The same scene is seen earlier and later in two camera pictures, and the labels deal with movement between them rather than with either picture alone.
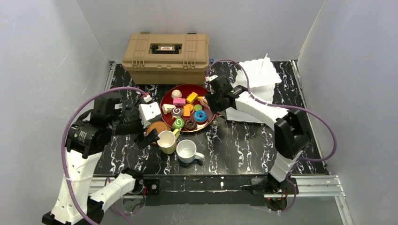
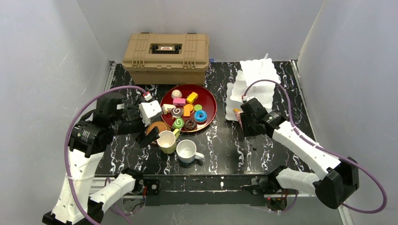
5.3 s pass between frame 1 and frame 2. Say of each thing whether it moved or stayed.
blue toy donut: stayed
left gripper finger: stayed
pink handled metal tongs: moved
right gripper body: moved
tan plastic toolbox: stayed
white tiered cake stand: stayed
